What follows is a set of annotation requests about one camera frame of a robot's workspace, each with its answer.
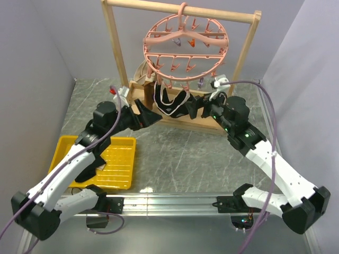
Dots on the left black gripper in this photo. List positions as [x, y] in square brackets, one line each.
[146, 118]

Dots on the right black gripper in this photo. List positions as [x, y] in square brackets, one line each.
[203, 101]

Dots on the black underwear beige waistband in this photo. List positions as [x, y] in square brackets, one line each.
[173, 108]

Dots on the pink round clip hanger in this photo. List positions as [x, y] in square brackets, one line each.
[185, 48]

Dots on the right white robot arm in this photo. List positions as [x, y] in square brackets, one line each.
[301, 203]

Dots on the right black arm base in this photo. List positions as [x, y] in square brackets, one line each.
[242, 216]

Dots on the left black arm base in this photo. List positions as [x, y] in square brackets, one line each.
[105, 218]

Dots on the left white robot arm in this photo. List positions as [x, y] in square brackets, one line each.
[41, 210]

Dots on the brown underwear striped waistband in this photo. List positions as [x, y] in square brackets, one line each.
[145, 77]

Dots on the black underwear in tray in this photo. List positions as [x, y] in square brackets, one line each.
[90, 171]

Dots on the wooden hanging rack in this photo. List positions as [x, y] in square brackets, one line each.
[200, 87]

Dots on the yellow plastic tray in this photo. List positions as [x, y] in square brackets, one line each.
[117, 173]

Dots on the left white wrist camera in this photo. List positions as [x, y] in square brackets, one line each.
[123, 94]

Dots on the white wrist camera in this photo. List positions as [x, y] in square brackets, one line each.
[219, 84]
[123, 94]

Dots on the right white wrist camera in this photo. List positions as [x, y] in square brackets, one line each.
[219, 84]

